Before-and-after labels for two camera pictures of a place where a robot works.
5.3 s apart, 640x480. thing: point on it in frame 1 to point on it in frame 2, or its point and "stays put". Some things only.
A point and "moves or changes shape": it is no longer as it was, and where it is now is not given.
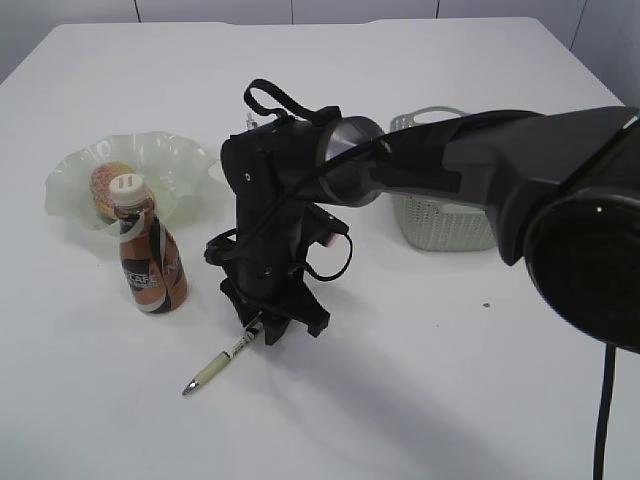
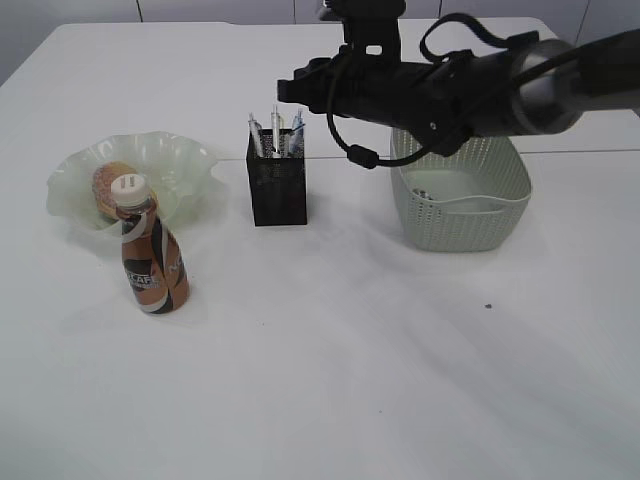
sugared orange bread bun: x=101 y=183 stays put
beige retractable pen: x=226 y=356 moves or changes shape
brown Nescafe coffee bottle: x=154 y=265 stays put
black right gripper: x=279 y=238 to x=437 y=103
